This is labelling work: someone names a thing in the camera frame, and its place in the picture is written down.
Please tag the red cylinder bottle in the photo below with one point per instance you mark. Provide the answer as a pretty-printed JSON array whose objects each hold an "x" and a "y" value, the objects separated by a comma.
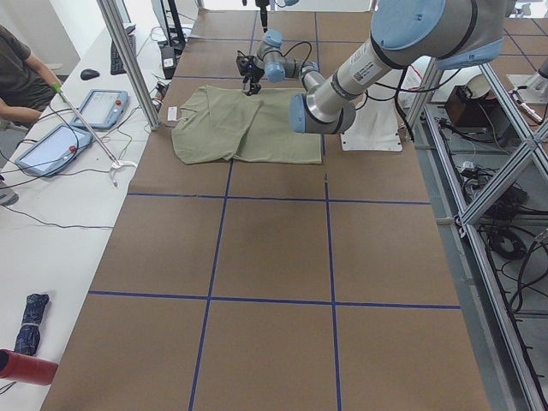
[{"x": 27, "y": 369}]

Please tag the seated person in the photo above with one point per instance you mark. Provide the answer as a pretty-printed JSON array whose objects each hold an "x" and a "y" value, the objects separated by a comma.
[{"x": 26, "y": 82}]

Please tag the dark blue folded umbrella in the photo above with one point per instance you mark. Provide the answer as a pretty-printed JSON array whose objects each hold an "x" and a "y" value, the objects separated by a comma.
[{"x": 28, "y": 337}]

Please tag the black keyboard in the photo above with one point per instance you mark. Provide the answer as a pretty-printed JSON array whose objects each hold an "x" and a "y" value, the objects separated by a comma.
[{"x": 116, "y": 62}]

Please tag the olive green long-sleeve shirt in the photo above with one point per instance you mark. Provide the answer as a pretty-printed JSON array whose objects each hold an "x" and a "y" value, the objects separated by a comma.
[{"x": 224, "y": 124}]

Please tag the black computer mouse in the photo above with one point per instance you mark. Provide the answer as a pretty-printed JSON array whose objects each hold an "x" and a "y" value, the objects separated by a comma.
[{"x": 88, "y": 74}]

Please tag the white paper shirt tag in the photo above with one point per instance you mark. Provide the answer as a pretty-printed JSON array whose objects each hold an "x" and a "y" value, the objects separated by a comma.
[{"x": 172, "y": 114}]

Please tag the aluminium frame post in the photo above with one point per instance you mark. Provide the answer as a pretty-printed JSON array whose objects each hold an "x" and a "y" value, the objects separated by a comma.
[{"x": 114, "y": 24}]

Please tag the blue teach pendant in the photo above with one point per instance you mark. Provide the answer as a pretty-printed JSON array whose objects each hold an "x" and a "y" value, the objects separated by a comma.
[
  {"x": 103, "y": 108},
  {"x": 53, "y": 152}
]

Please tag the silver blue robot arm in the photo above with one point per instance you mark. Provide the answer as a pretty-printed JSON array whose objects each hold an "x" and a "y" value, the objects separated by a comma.
[{"x": 458, "y": 34}]

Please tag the lower blue teach pendant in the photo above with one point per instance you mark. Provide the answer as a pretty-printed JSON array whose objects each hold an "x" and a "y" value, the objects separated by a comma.
[{"x": 53, "y": 152}]

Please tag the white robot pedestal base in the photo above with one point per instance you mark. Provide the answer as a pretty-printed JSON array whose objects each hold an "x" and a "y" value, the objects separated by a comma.
[{"x": 375, "y": 127}]

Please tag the upper blue teach pendant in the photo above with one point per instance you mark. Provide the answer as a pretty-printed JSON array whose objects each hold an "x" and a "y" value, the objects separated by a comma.
[{"x": 103, "y": 108}]

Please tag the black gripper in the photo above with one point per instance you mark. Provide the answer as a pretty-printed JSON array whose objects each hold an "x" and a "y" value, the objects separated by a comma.
[{"x": 253, "y": 73}]

